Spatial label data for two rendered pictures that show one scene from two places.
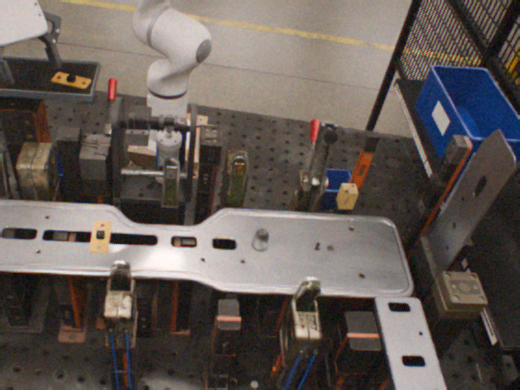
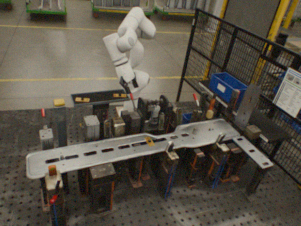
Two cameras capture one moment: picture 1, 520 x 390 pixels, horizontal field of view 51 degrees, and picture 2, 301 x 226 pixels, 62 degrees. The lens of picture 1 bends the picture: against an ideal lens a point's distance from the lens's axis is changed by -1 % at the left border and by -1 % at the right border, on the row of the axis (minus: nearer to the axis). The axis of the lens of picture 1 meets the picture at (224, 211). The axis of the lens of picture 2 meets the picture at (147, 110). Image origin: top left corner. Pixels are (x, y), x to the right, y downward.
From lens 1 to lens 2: 0.85 m
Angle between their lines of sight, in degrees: 21
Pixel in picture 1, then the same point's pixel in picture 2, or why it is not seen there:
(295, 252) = (204, 132)
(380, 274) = (229, 132)
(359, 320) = (231, 145)
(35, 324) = (122, 185)
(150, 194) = (151, 128)
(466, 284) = (254, 127)
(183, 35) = (143, 76)
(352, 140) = (183, 105)
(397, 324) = (242, 143)
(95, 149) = (135, 116)
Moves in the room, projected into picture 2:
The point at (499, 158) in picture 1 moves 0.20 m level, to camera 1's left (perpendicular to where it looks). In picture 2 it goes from (254, 90) to (229, 91)
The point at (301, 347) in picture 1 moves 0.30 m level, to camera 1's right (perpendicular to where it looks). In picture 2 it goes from (224, 154) to (264, 149)
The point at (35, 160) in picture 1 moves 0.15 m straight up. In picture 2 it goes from (120, 122) to (122, 101)
